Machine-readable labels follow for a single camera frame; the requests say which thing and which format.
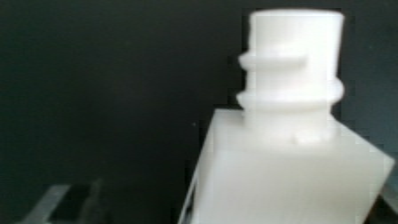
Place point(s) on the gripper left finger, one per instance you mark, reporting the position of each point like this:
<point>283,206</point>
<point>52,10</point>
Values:
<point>70,205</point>

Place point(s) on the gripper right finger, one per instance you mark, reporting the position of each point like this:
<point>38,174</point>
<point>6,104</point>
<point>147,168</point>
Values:
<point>385,211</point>

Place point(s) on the white stool leg front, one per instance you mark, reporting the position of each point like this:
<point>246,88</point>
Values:
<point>291,171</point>

